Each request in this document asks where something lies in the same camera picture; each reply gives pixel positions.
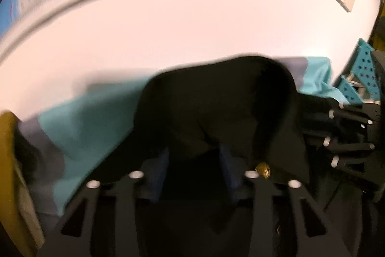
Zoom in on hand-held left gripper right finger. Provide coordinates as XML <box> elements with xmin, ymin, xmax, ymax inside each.
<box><xmin>219</xmin><ymin>148</ymin><xmax>330</xmax><ymax>245</ymax></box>

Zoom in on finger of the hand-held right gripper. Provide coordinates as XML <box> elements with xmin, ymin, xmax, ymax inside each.
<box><xmin>328</xmin><ymin>103</ymin><xmax>380</xmax><ymax>129</ymax></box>
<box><xmin>323</xmin><ymin>136</ymin><xmax>377</xmax><ymax>169</ymax></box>

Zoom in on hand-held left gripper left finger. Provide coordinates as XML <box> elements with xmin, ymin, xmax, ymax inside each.
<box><xmin>60</xmin><ymin>149</ymin><xmax>169</xmax><ymax>245</ymax></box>

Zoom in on black garment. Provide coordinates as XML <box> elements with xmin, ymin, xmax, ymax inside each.
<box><xmin>99</xmin><ymin>56</ymin><xmax>331</xmax><ymax>235</ymax></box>

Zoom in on teal perforated basket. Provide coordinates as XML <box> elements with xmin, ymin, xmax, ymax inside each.
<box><xmin>336</xmin><ymin>39</ymin><xmax>383</xmax><ymax>105</ymax></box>

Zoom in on teal and grey striped bedsheet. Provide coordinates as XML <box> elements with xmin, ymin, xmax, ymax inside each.
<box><xmin>15</xmin><ymin>57</ymin><xmax>351</xmax><ymax>215</ymax></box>

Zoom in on mustard yellow cloth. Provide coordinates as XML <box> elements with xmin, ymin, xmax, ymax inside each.
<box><xmin>0</xmin><ymin>112</ymin><xmax>41</xmax><ymax>257</ymax></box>

